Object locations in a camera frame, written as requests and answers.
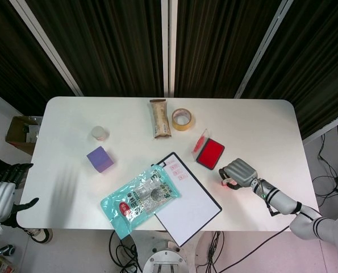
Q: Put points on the yellow tape roll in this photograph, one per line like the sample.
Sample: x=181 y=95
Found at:
x=185 y=125

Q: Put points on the white upright frame post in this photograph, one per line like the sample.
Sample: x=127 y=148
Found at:
x=168 y=45

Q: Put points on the purple cube block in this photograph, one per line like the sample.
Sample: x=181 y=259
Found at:
x=100 y=159

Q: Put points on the white frame rail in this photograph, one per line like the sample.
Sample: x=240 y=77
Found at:
x=327 y=126

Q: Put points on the brown cardboard box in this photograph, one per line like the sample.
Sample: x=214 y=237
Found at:
x=16 y=136

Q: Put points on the white board black frame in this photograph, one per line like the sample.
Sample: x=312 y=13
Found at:
x=190 y=210

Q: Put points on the small white jar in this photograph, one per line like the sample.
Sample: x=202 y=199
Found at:
x=98 y=133

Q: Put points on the teal cleaning cloth package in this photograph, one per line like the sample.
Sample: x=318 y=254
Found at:
x=134 y=202

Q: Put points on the right grey-black robot hand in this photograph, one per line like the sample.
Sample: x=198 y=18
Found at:
x=241 y=172

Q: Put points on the colourful printed small box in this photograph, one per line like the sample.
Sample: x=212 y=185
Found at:
x=1 y=264

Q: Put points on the white slanted frame post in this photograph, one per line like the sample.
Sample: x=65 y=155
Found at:
x=263 y=48
x=48 y=47

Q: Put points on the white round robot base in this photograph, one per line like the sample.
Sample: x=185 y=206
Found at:
x=165 y=258

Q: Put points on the small red stamp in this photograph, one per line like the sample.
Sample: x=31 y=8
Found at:
x=227 y=183

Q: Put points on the red ink pad clear lid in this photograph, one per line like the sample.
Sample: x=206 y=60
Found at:
x=210 y=153

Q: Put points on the brown wrapped snack bar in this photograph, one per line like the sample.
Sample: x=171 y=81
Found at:
x=160 y=119

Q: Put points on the dark pleated curtain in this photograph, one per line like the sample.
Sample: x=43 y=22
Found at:
x=114 y=42

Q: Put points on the black and white shoe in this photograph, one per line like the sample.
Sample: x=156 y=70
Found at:
x=41 y=235

